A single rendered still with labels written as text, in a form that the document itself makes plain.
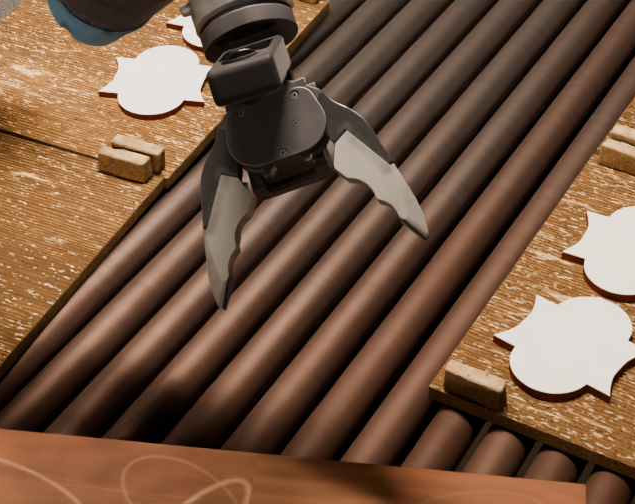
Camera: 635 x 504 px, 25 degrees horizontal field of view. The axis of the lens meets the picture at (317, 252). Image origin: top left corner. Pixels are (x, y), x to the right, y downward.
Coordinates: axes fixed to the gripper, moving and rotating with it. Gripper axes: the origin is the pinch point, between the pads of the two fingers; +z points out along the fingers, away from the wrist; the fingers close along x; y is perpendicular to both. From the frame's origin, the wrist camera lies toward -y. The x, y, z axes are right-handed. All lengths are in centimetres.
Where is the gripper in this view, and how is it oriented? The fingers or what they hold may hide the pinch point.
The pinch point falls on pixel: (323, 275)
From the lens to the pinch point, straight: 99.7
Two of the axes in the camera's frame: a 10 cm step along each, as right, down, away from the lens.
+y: 1.6, 2.0, 9.7
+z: 3.0, 9.2, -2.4
